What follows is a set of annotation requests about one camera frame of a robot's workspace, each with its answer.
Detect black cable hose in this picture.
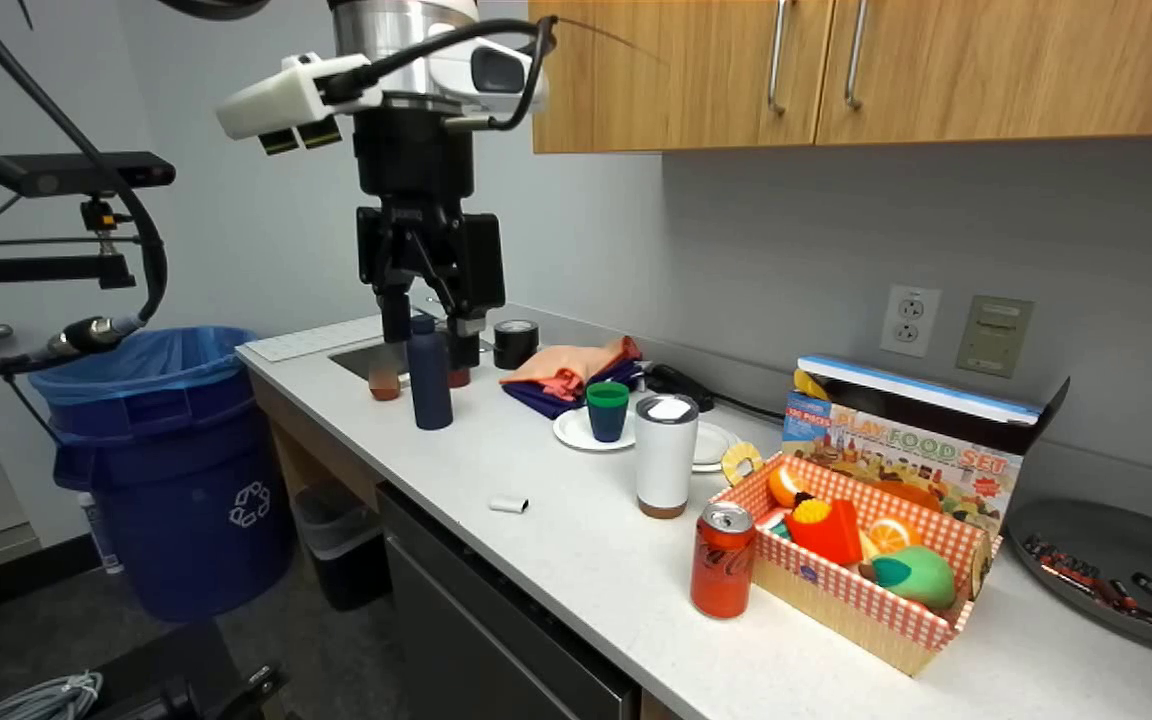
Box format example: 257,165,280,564
0,0,174,381

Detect black camera on stand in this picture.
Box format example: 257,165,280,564
0,153,178,289

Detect black tape roll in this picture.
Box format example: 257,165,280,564
493,321,539,366

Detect blue recycling bin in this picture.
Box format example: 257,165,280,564
34,322,295,622

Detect silver door handle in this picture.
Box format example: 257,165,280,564
765,0,792,114
845,0,870,110

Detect white wall outlet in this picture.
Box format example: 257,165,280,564
880,283,940,354

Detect small black trash bin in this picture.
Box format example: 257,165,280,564
294,487,390,611

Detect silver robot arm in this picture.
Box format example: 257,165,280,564
353,68,504,366

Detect stainless steel sink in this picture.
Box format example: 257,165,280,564
337,341,407,381

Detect small white plate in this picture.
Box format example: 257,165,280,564
552,408,638,450

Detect checkered toy food box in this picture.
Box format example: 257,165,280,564
724,457,996,675

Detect green and navy cup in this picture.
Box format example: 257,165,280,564
584,381,630,442

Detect navy blue water bottle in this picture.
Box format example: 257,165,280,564
407,316,451,433

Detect white tumbler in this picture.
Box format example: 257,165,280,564
633,396,699,519

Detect dark round tray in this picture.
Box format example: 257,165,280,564
1005,494,1152,647

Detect red toy piece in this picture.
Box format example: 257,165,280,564
790,498,864,566

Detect wooden cabinet door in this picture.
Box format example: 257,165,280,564
817,0,1152,144
529,0,831,153

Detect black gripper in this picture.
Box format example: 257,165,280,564
353,109,504,366

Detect orange and navy cloths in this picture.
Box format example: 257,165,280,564
499,334,641,420

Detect black dishwasher front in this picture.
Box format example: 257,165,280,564
380,487,641,720

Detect orange soda can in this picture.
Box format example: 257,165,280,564
692,498,755,619

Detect small brown cup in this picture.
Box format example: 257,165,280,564
369,371,405,404

